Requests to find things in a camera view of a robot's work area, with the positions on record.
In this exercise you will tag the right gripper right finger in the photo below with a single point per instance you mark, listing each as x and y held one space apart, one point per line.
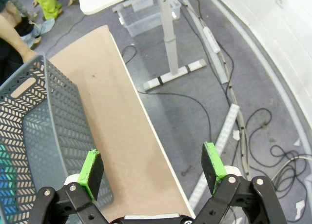
212 170

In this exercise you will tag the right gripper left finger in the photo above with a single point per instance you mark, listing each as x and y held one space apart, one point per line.
93 175

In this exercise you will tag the green cloth garment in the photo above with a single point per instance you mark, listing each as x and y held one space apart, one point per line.
5 158

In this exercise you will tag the blue cloth garment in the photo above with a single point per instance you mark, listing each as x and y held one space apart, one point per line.
7 209

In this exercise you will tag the person's left forearm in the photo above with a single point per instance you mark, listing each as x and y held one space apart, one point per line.
12 31

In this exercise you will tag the person's left hand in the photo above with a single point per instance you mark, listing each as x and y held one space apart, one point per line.
29 55

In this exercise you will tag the white paper scrap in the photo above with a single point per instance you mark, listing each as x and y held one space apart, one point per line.
236 134
299 209

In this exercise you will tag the grey plastic lattice basket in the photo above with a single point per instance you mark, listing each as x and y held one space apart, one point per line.
61 126

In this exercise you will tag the white power strip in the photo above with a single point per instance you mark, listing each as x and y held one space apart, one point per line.
210 39

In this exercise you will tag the person in black t-shirt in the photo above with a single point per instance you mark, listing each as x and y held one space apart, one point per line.
7 65

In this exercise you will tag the light blue dropped jeans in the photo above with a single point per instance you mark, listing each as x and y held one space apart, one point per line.
46 26

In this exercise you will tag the black dropped trousers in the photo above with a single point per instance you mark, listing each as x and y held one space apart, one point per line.
24 26

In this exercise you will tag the large clear storage bin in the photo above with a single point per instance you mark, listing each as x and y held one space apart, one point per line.
146 16

